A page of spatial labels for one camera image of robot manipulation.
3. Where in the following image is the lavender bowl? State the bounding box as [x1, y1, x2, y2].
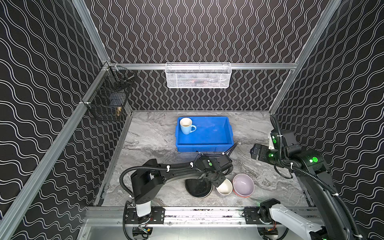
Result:
[232, 174, 255, 198]

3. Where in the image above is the white wire mesh basket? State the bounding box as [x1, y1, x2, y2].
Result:
[165, 62, 232, 89]

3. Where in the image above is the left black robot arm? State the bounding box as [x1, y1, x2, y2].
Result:
[119, 144, 237, 218]

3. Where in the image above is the light blue mug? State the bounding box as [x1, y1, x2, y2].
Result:
[180, 118, 197, 135]

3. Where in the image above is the purple cream mug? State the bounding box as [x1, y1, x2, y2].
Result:
[216, 179, 233, 196]

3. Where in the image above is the black wire basket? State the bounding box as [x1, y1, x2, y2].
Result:
[81, 62, 136, 122]

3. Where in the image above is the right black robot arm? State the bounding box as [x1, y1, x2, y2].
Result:
[250, 115, 364, 240]

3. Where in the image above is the black glossy plate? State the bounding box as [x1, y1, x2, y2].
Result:
[185, 179, 213, 199]

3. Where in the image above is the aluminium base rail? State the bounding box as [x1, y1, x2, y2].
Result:
[80, 205, 325, 228]

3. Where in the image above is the blue plastic bin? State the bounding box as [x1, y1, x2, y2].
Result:
[175, 116, 235, 153]

